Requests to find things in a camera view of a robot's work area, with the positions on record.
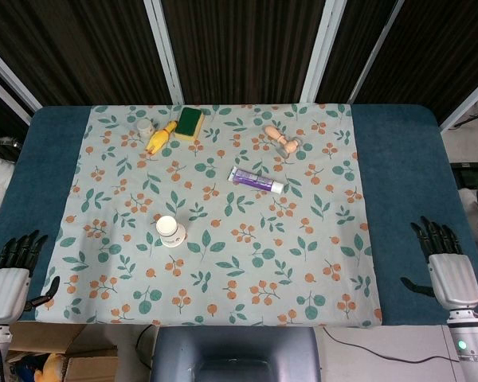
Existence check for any yellow rubber chicken toy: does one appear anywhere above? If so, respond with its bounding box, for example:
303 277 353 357
144 121 178 155

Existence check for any yellow plush toy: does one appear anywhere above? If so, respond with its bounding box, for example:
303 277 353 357
18 352 69 382

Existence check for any wooden handled stamp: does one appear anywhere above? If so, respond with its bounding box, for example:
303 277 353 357
264 125 304 157

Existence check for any white partition frame post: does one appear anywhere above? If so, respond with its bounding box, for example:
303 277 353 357
0 39 43 127
300 0 346 104
437 67 478 134
143 0 184 107
348 0 406 105

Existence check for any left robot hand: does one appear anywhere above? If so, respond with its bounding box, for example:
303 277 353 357
0 229 61 324

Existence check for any cardboard box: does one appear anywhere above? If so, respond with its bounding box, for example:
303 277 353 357
6 322 155 382

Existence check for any yellow green sponge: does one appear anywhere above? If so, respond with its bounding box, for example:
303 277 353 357
173 106 206 142

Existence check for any purple toothpaste tube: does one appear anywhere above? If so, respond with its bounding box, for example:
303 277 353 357
228 166 284 195

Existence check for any white paper cup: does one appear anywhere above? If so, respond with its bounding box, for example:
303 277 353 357
155 215 187 248

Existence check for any floral patterned tablecloth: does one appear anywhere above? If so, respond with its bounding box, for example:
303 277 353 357
35 103 384 329

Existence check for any black cable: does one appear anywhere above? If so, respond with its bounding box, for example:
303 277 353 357
322 326 461 364

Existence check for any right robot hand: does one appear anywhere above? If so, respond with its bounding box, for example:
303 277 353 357
400 216 478 310

